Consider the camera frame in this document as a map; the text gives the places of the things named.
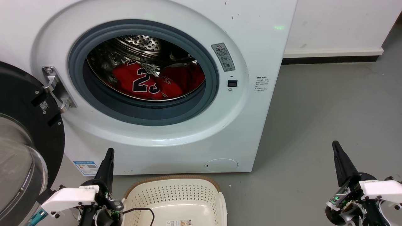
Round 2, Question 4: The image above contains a grey rubber door gasket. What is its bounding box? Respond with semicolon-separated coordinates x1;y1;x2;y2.
68;19;219;126

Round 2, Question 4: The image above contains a stainless steel washing machine drum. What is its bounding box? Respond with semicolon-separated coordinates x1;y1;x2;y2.
86;35;206;101

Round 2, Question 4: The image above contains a white front-load washing machine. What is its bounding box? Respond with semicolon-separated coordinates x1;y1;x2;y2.
0;0;298;175

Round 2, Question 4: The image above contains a red basketball jersey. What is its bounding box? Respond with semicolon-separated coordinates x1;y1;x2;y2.
112;61;205;100

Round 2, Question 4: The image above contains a white wall baseboard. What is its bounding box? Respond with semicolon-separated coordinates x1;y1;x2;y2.
282;47;384;65

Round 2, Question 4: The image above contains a thin black cable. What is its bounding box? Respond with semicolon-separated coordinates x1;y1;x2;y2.
121;208;155;226

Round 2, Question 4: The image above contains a blue energy label sticker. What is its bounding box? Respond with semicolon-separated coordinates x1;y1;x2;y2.
73;161;99;176

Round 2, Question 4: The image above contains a round drain filter cover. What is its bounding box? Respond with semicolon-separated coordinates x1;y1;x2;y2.
205;158;238;173

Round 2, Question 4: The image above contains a small printed text label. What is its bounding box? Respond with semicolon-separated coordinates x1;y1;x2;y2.
255;76;268;92

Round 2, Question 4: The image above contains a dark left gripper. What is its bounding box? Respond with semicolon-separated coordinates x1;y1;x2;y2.
79;148;123;226

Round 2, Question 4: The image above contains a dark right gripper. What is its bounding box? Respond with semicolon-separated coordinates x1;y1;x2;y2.
325;141;385;226

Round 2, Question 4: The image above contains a grey warning sticker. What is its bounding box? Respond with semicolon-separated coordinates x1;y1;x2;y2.
211;43;235;72

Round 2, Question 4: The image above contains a cream perforated laundry basket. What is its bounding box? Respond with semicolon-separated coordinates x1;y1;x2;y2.
122;175;227;226

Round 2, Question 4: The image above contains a black round washer door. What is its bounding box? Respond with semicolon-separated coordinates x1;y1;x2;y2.
0;61;65;226

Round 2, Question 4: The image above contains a chrome door hinge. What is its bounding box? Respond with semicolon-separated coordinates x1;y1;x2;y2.
42;66;77;113

